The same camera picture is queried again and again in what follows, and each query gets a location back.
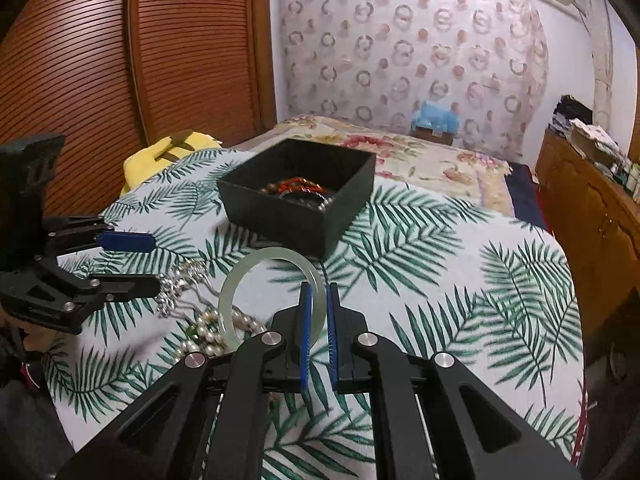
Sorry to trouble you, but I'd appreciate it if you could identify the brown louvered wardrobe door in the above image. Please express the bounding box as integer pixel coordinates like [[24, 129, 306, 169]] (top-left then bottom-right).
[[1, 0, 277, 216]]

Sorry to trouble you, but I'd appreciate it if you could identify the brown wooden bead bracelet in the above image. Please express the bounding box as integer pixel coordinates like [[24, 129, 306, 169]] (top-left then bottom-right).
[[259, 176, 335, 212]]

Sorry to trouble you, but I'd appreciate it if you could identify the yellow plush toy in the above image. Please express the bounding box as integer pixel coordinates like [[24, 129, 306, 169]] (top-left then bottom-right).
[[120, 130, 221, 196]]

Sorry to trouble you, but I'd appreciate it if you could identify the black open jewelry box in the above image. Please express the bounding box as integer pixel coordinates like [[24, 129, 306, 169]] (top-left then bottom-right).
[[218, 139, 375, 259]]

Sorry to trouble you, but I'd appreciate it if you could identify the silver chain jewelry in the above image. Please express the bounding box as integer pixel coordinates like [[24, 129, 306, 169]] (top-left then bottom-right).
[[154, 260, 219, 320]]

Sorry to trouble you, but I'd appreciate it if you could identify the floral bed quilt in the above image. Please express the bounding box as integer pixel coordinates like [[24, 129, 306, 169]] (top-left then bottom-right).
[[235, 115, 514, 217]]

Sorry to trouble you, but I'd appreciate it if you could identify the white pearl necklace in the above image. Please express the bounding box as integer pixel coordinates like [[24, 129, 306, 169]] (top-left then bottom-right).
[[171, 306, 269, 361]]

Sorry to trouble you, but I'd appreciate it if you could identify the palm leaf print blanket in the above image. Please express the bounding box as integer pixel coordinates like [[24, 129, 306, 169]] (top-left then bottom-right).
[[43, 149, 585, 479]]

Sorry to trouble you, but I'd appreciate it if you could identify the wooden sideboard cabinet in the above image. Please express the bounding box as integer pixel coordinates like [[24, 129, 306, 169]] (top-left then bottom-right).
[[535, 130, 639, 338]]

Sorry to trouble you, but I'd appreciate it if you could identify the stack of folded clothes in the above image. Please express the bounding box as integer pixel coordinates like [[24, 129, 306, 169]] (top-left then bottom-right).
[[549, 94, 593, 136]]

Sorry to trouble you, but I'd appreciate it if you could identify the patterned pink curtain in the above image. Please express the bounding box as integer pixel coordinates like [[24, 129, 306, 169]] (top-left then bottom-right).
[[278, 0, 549, 161]]

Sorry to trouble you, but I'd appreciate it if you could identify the blue plush toy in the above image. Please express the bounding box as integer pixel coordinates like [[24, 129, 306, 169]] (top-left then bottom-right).
[[411, 101, 459, 134]]

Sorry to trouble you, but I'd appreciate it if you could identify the pale green jade bangle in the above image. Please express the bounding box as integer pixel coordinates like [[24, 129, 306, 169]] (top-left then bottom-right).
[[218, 247, 326, 351]]

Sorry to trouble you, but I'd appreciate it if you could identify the red string bracelet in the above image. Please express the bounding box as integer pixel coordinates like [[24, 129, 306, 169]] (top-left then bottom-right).
[[271, 175, 331, 196]]

